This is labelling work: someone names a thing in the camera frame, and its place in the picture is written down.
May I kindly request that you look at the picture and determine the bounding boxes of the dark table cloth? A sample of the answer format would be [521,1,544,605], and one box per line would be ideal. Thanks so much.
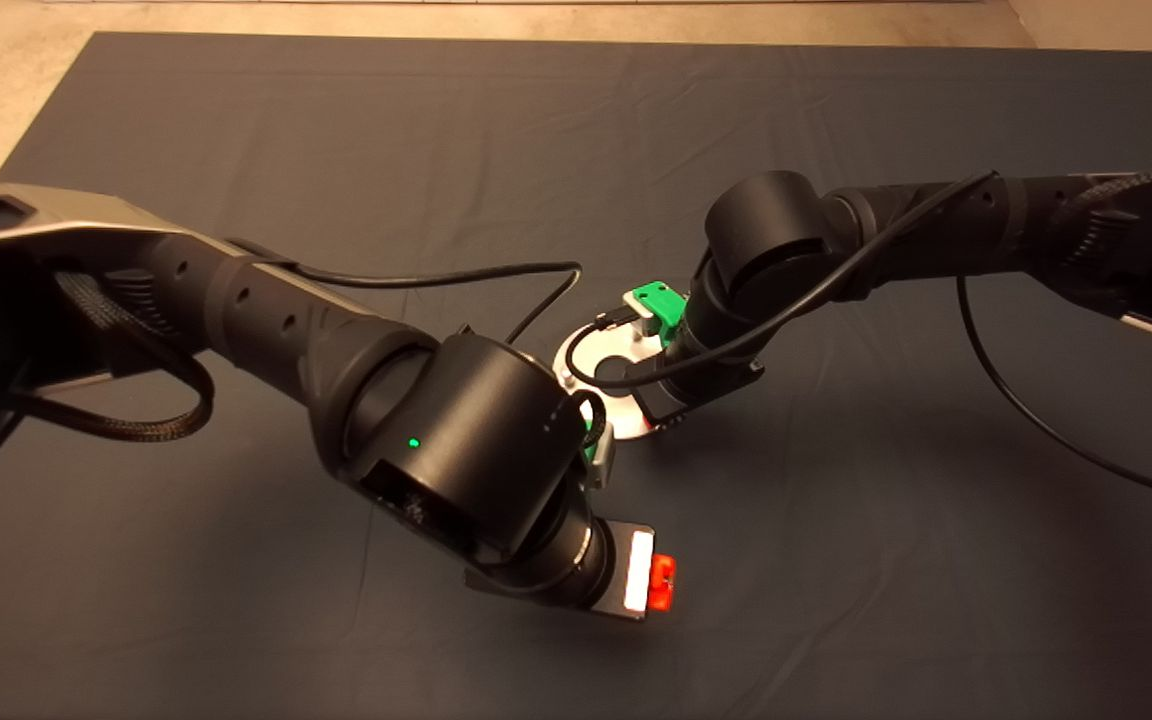
[0,32,1152,720]

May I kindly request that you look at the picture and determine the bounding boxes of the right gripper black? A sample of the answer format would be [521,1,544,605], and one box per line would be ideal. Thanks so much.
[636,358,767,426]

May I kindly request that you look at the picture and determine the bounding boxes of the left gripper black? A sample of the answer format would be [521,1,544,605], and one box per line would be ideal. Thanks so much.
[466,520,678,621]

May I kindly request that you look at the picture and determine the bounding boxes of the thin black camera cable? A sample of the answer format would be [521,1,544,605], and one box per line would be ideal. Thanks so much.
[226,238,607,451]
[564,170,1152,508]

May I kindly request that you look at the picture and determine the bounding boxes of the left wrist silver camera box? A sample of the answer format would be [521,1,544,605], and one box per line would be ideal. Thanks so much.
[591,425,617,489]

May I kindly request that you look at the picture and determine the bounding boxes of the thin black right camera cable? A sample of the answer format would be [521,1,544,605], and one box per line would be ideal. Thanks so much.
[564,170,1152,508]

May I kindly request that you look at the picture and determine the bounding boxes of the right wrist green camera mount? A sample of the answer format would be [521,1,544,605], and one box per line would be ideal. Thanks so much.
[629,282,685,346]

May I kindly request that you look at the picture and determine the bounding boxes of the thin black left camera cable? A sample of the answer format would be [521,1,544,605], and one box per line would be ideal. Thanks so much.
[226,238,607,451]

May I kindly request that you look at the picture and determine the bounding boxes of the left arm braided black hose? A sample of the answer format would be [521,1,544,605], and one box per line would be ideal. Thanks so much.
[0,270,215,443]

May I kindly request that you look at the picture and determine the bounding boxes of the round metal carrier plate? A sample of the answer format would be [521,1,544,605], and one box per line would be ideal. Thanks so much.
[553,325,682,443]

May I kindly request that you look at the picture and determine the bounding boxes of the right arm braided black hose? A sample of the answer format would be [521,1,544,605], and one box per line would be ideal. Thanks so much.
[1046,168,1152,241]

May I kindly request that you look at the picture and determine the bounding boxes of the arm braided black hose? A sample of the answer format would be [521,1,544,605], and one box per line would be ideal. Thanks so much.
[1046,168,1152,241]
[0,270,215,443]

